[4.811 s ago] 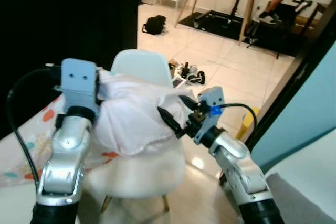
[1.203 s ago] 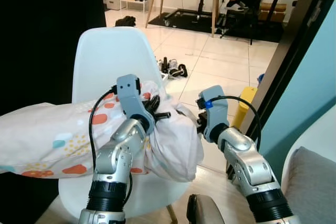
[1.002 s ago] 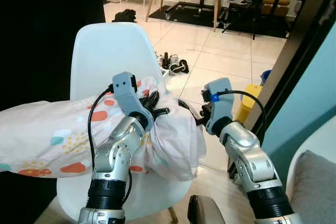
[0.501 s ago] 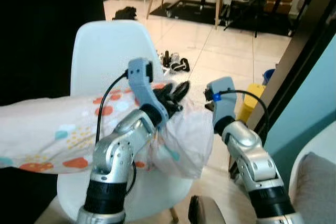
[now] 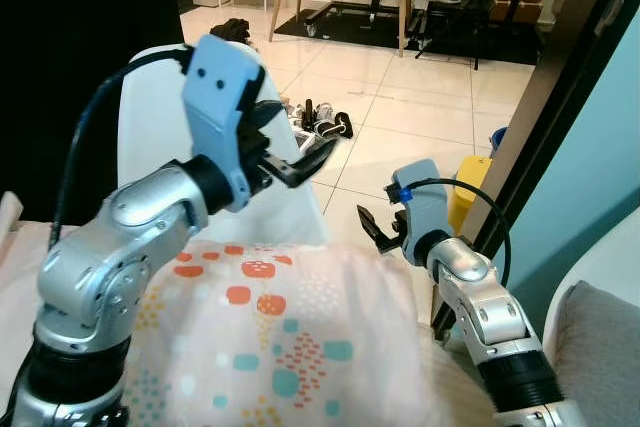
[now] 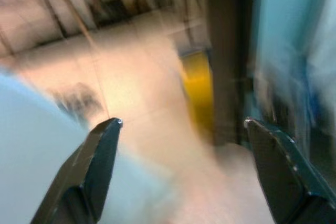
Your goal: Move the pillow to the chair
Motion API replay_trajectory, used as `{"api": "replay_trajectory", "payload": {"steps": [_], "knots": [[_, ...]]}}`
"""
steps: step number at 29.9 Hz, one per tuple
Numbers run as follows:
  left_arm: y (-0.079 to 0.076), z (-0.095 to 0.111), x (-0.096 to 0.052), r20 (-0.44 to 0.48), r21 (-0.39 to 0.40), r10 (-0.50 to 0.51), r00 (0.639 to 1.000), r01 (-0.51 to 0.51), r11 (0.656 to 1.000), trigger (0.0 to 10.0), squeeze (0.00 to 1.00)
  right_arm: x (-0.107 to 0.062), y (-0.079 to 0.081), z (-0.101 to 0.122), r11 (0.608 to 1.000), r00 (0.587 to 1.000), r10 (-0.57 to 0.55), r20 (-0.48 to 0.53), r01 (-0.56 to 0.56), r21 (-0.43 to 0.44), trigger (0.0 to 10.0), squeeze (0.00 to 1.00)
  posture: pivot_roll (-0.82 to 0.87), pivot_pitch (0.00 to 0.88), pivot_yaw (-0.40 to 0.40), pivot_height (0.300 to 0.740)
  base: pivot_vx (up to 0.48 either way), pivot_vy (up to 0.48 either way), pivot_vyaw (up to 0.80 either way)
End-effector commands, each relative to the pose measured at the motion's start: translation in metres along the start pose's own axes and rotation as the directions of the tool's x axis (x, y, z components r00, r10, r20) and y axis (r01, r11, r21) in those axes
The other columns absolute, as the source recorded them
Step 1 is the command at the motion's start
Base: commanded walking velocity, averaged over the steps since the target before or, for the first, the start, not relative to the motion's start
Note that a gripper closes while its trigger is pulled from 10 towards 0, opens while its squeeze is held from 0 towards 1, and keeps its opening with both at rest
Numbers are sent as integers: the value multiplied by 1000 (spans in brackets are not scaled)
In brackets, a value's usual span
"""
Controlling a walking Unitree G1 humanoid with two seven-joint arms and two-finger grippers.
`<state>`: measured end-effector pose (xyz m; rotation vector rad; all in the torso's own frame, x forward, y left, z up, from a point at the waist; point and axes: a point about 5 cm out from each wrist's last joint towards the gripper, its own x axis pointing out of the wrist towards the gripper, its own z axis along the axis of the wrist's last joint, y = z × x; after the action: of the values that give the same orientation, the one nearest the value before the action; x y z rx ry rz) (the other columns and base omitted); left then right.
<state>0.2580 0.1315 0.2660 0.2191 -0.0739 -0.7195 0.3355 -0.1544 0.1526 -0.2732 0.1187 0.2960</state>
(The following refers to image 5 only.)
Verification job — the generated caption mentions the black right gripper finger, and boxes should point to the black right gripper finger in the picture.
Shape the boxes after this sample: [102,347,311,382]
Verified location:
[358,208,391,251]

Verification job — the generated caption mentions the pale pink pillow coloured dots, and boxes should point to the pale pink pillow coloured dots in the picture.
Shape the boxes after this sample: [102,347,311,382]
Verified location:
[0,237,496,427]

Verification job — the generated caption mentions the black office chair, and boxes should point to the black office chair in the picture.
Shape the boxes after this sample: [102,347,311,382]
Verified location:
[415,0,524,70]

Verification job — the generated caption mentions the small white box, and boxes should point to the small white box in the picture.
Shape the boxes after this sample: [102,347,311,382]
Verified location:
[289,122,313,154]

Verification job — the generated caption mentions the black and white shoes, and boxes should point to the black and white shoes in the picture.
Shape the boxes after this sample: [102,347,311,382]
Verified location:
[305,100,354,141]

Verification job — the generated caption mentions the black bag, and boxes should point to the black bag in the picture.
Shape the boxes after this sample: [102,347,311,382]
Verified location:
[210,18,254,47]

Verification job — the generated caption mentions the yellow plastic bin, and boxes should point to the yellow plastic bin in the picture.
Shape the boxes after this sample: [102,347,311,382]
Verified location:
[447,154,493,233]

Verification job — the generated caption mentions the black floor mat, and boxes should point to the black floor mat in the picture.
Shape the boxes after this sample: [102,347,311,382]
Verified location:
[275,5,546,68]

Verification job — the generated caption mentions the large black panel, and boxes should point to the large black panel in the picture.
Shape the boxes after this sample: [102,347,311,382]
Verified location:
[0,0,188,228]

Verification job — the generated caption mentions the grey square cushion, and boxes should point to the grey square cushion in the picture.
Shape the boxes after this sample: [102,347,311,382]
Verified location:
[552,280,640,427]

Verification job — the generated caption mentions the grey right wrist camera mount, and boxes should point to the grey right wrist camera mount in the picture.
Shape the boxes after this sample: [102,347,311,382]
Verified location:
[393,159,453,248]

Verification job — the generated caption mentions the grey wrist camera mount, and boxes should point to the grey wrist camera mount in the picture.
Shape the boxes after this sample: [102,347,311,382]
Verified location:
[182,34,266,213]
[393,159,453,248]

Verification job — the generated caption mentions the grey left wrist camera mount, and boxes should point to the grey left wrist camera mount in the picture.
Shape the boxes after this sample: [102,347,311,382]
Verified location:
[182,34,266,213]

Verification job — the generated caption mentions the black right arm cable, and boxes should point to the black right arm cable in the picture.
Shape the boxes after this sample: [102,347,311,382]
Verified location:
[400,179,511,288]

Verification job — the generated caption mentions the black door frame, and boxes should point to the black door frame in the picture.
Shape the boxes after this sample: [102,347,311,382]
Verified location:
[430,0,640,338]

